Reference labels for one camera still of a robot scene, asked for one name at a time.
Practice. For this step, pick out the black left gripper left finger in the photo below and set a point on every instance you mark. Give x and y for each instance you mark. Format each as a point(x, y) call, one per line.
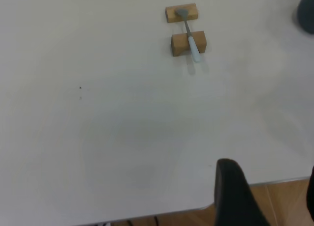
point(233, 196)

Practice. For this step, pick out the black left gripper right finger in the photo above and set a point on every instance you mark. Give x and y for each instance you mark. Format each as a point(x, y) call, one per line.
point(311, 196)

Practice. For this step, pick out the dark grey mug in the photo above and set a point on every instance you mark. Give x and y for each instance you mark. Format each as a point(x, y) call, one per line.
point(307, 17)

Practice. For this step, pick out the arched wooden block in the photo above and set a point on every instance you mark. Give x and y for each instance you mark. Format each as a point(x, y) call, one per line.
point(179, 43)

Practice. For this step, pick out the rectangular wooden block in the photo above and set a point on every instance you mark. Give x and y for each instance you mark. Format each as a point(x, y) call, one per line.
point(171, 16)

